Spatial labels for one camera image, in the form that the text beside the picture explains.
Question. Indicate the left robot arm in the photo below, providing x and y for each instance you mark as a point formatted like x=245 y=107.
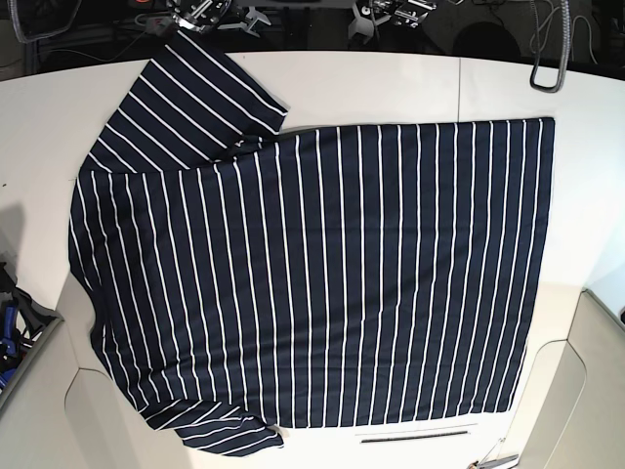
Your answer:
x=369 y=15

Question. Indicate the beige right side panel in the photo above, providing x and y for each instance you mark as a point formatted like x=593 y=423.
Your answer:
x=571 y=411

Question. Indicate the navy white striped T-shirt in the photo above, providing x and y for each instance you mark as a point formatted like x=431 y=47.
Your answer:
x=246 y=280

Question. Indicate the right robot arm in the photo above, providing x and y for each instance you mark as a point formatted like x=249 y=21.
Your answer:
x=197 y=15

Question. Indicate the grey bin with blue items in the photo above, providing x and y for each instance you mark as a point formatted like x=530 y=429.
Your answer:
x=23 y=323

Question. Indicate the metal clip at edge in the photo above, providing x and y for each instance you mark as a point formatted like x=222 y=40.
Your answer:
x=505 y=462

